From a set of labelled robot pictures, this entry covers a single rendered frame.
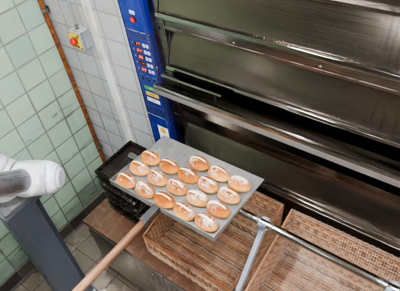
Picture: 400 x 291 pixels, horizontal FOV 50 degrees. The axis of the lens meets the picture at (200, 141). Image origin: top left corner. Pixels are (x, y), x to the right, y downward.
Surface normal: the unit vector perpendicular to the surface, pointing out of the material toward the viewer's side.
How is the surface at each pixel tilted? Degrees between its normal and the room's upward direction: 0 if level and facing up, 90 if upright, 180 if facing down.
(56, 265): 90
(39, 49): 90
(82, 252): 0
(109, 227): 0
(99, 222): 0
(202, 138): 70
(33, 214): 90
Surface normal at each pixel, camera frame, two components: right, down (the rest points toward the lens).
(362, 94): -0.60, 0.32
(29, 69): 0.79, 0.34
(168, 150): -0.11, -0.73
